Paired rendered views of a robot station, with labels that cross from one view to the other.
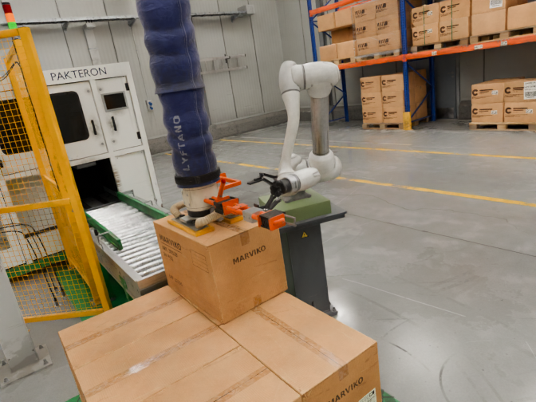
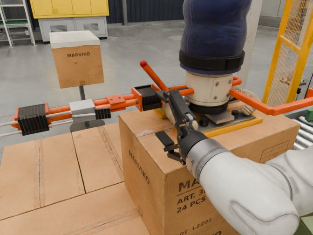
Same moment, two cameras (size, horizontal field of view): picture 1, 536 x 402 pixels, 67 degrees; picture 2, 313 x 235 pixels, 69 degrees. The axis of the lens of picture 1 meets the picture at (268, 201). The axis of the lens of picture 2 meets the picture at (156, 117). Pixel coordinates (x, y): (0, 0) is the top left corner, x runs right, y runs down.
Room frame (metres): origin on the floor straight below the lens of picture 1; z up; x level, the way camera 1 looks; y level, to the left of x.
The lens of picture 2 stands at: (1.93, -0.52, 1.39)
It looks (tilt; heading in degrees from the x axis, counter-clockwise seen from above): 29 degrees down; 99
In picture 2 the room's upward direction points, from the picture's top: straight up
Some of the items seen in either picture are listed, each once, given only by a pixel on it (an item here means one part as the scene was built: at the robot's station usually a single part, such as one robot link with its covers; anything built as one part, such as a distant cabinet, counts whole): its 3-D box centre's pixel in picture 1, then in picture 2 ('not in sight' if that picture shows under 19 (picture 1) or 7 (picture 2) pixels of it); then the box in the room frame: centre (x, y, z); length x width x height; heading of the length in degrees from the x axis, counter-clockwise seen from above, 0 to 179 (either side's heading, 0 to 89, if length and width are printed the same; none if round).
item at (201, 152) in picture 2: (289, 183); (208, 161); (1.98, -0.12, 1.07); 0.09 x 0.06 x 0.09; 34
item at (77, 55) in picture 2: not in sight; (76, 56); (0.78, 1.63, 0.82); 0.60 x 0.40 x 0.40; 122
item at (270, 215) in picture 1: (270, 220); (34, 117); (1.50, 0.00, 1.07); 0.08 x 0.07 x 0.05; 34
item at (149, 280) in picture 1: (191, 262); not in sight; (2.32, 0.52, 0.58); 0.70 x 0.03 x 0.06; 123
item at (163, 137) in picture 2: not in sight; (164, 138); (1.87, 0.05, 1.00); 0.07 x 0.03 x 0.01; 124
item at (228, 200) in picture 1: (226, 205); (146, 97); (1.79, 0.19, 1.07); 0.10 x 0.08 x 0.06; 124
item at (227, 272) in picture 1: (218, 254); (201, 158); (2.01, 0.30, 0.74); 0.60 x 0.40 x 0.40; 36
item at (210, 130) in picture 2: (221, 210); (219, 120); (2.05, 0.25, 0.97); 0.34 x 0.10 x 0.05; 34
